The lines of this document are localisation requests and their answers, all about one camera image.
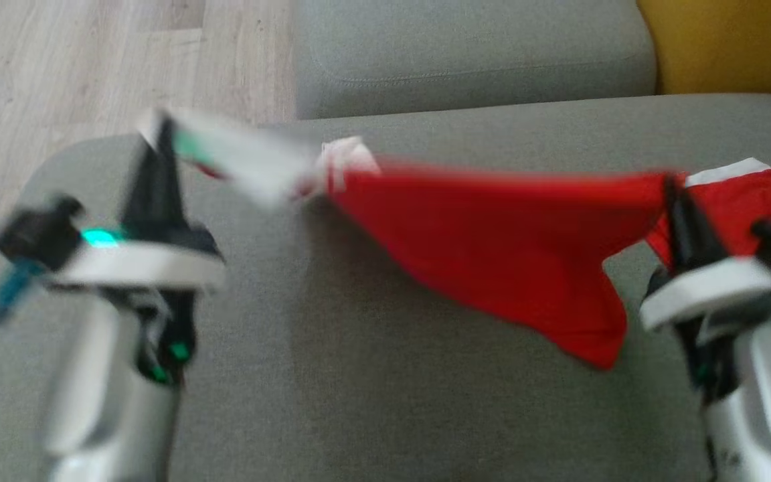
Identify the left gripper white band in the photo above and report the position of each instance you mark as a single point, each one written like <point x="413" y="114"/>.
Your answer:
<point x="144" y="268"/>

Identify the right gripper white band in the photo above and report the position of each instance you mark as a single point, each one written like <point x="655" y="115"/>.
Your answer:
<point x="707" y="291"/>

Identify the red shorts with white stripe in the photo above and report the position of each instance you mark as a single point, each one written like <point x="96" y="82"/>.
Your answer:
<point x="740" y="207"/>

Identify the red garment with white trim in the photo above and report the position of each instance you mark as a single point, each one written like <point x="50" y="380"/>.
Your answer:
<point x="492" y="241"/>

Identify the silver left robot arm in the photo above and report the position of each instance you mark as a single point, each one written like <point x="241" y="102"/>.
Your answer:
<point x="111" y="415"/>

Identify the yellow sofa backrest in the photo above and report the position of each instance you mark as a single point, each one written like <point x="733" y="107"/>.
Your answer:
<point x="733" y="40"/>

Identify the grey sofa seat cushion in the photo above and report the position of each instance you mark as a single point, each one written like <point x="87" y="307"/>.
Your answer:
<point x="472" y="47"/>

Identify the large grey sofa seat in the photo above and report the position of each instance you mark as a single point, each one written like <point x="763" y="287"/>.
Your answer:
<point x="392" y="402"/>

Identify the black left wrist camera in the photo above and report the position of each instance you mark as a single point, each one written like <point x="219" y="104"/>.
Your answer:
<point x="37" y="234"/>

